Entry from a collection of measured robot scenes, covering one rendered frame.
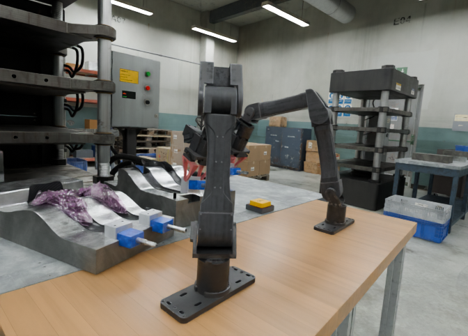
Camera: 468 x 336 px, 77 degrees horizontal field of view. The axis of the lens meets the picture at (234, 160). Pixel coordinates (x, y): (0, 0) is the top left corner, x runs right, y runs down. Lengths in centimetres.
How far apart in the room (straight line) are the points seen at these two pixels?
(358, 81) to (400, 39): 296
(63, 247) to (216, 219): 37
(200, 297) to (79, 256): 29
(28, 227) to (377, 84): 445
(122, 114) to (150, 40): 691
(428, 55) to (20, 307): 732
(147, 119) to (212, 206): 131
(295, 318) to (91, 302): 36
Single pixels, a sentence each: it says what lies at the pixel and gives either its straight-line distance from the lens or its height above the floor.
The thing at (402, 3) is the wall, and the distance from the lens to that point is 792.
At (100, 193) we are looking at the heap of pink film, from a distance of 93.
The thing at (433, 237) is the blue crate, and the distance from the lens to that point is 391.
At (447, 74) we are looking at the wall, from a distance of 727.
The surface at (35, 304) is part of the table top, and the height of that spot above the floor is 80.
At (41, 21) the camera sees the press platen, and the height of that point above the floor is 151.
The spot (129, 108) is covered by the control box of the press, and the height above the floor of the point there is 118.
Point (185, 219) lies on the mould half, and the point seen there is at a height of 82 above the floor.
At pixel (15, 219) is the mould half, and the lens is 91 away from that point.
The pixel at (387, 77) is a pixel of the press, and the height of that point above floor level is 188.
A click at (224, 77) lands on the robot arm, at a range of 69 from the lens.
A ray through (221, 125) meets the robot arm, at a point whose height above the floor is 112.
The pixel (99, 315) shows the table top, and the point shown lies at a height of 80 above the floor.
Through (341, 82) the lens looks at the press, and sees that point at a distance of 498.
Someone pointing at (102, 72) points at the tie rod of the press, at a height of 133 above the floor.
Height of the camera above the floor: 113
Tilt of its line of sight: 7 degrees down
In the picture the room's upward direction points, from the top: 3 degrees clockwise
